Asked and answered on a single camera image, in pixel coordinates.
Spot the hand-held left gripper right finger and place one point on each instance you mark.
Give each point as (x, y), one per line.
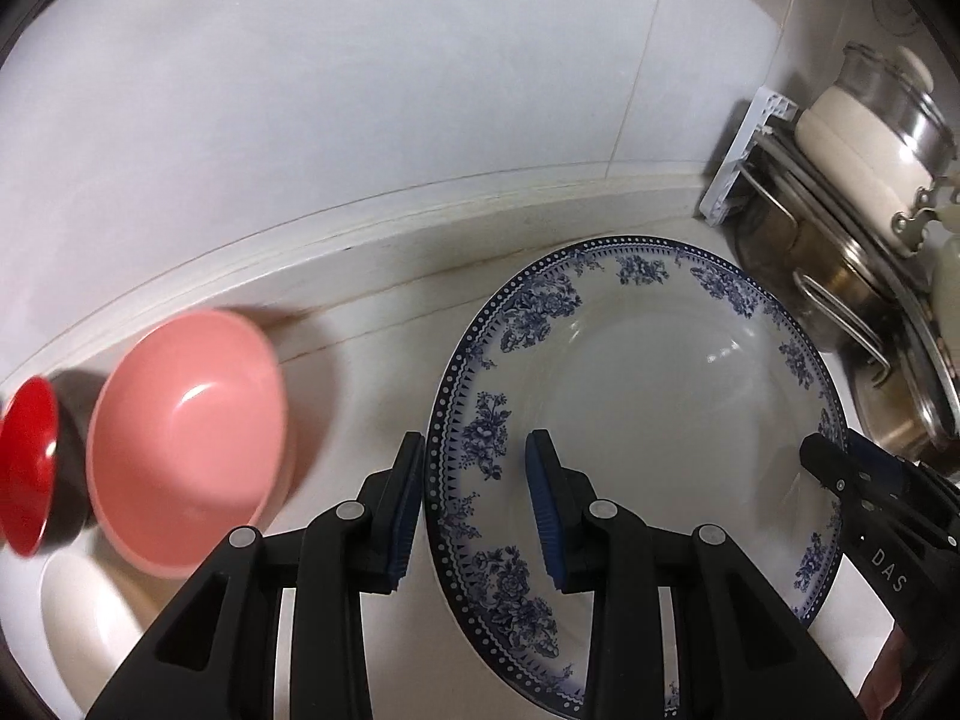
(544, 510)

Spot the pink bowl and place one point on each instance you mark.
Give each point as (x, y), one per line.
(180, 435)

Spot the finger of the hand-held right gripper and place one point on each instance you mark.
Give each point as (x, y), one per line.
(832, 472)
(885, 465)

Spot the blue floral plate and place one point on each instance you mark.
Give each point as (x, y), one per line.
(660, 405)

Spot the red bowl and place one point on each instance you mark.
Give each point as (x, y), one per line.
(26, 457)

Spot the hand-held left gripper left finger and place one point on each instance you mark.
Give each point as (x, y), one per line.
(401, 532)

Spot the cream saucepan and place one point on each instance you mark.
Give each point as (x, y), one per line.
(847, 142)

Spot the cream bowl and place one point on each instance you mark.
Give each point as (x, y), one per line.
(82, 615)

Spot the deep steel pot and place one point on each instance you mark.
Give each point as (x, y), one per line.
(900, 420)

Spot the white pot rack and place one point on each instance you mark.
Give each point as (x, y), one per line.
(731, 180)

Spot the glass pot lid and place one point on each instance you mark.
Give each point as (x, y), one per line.
(892, 90)

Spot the wide steel pot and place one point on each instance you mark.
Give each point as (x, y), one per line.
(810, 277)

